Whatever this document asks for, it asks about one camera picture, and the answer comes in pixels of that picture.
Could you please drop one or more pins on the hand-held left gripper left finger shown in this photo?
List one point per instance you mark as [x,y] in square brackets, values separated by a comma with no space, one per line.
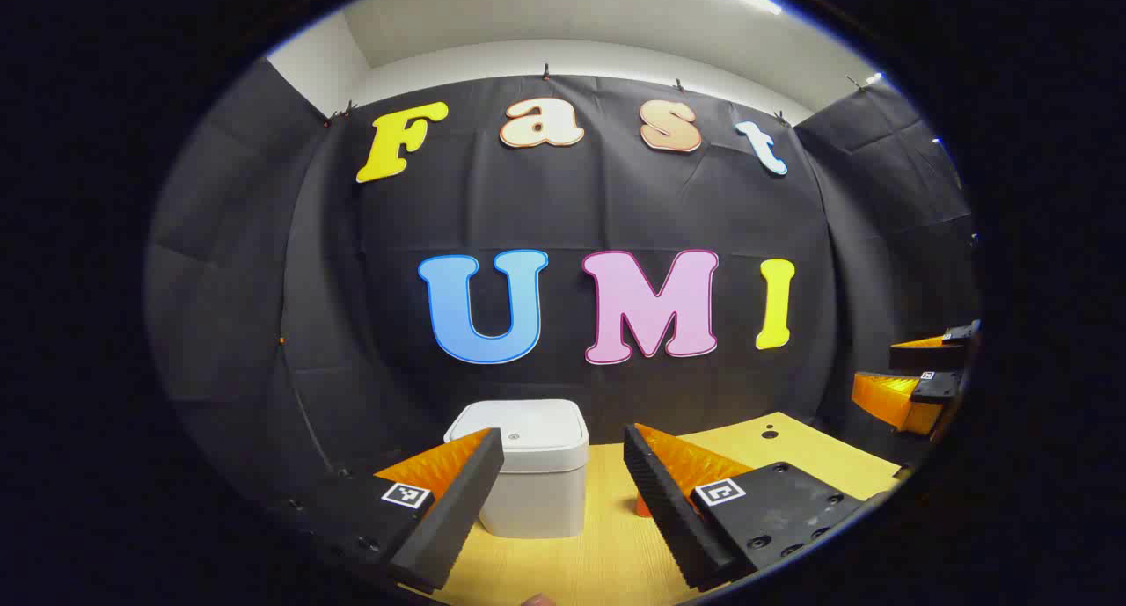
[449,518]

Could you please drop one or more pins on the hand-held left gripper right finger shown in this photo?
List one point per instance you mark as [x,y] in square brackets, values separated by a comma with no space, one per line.
[673,522]

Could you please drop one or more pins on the yellow wooden desktop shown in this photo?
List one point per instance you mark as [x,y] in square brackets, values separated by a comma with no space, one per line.
[607,562]

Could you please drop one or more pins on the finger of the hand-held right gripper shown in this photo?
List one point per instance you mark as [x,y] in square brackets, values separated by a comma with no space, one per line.
[888,399]
[924,357]

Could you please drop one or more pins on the white desktop garbage bin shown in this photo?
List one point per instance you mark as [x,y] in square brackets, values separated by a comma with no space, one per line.
[538,492]

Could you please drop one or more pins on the red pop can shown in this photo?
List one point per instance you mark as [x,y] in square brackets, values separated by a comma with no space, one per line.
[643,506]

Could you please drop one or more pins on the black backdrop cloth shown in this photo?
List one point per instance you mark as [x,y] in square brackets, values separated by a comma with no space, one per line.
[352,307]

